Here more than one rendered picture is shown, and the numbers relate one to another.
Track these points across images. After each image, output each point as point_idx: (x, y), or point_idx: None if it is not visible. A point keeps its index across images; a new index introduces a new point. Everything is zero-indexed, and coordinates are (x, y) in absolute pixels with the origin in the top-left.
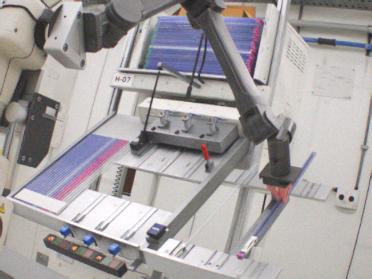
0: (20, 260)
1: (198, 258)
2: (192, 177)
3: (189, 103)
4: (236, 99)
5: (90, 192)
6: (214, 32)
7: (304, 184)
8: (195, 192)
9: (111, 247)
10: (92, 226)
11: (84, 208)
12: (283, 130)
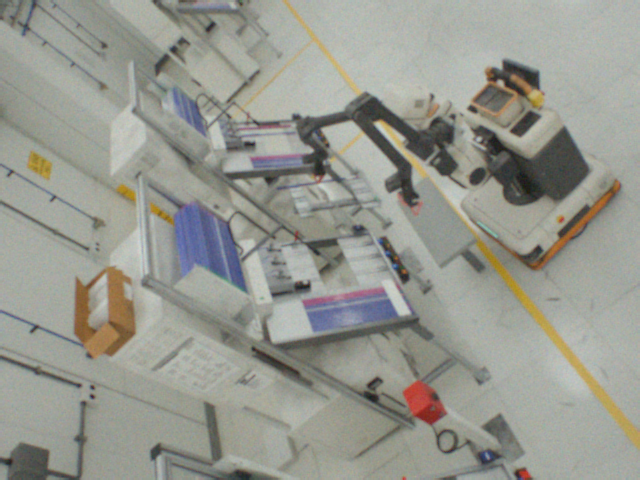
0: (434, 236)
1: (363, 195)
2: (306, 249)
3: (249, 274)
4: (324, 148)
5: (360, 281)
6: (313, 134)
7: (293, 192)
8: (318, 238)
9: (380, 240)
10: (378, 260)
11: (373, 273)
12: None
